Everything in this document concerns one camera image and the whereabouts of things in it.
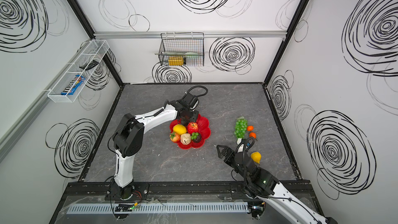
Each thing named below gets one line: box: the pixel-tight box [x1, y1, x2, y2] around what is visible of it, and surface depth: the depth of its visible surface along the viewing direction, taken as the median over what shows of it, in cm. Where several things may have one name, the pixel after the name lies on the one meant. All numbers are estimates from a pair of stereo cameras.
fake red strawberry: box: [169, 131, 181, 143], surface depth 86 cm
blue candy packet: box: [60, 74, 87, 96], surface depth 72 cm
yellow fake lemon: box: [173, 123, 188, 136], surface depth 92 cm
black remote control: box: [79, 59, 100, 71], surface depth 82 cm
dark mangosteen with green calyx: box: [190, 132, 202, 144], surface depth 88 cm
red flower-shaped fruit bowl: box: [168, 113, 211, 150], surface depth 90 cm
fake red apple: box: [187, 121, 199, 135], surface depth 92 cm
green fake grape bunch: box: [233, 115, 249, 140], surface depth 93 cm
